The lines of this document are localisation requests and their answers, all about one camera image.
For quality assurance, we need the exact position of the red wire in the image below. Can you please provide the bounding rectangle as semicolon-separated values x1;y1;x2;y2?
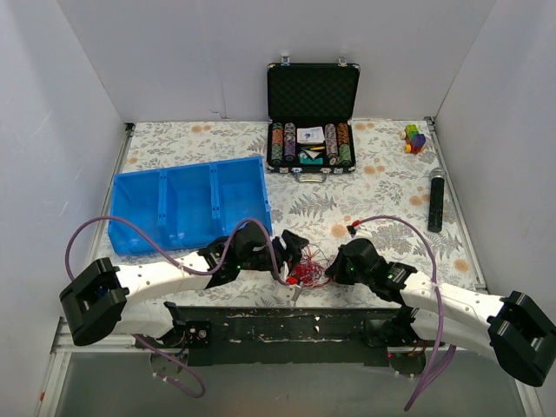
289;243;335;291

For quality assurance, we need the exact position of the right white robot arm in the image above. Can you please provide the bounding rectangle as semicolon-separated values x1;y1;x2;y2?
325;238;555;387

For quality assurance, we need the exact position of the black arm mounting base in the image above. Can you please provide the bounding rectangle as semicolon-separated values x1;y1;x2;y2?
135;303;434;367

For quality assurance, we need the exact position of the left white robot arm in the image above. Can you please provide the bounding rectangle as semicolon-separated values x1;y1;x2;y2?
59;219;309;348

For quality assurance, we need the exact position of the blue plastic divided bin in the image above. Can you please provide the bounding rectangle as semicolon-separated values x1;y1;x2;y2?
108;156;272;255

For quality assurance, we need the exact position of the floral table mat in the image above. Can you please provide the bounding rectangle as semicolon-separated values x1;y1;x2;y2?
118;119;486;291

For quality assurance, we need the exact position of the black handheld microphone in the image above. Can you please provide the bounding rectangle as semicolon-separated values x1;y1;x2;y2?
427;168;446;233

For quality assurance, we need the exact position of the playing card deck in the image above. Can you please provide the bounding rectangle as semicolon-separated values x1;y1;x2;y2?
296;126;325;144

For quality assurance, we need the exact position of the colourful toy block train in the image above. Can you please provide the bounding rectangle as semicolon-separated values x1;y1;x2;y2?
400;124;427;155

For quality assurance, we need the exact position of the black poker chip case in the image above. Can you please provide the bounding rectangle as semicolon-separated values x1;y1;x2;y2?
266;56;361;178

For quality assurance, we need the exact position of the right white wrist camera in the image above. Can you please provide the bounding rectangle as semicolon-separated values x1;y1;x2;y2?
347;220;373;240

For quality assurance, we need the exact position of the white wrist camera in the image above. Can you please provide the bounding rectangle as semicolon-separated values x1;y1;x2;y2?
276;282;303;303
347;220;373;240

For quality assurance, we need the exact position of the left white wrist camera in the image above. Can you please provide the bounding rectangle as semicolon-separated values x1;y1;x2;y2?
276;282;303;303

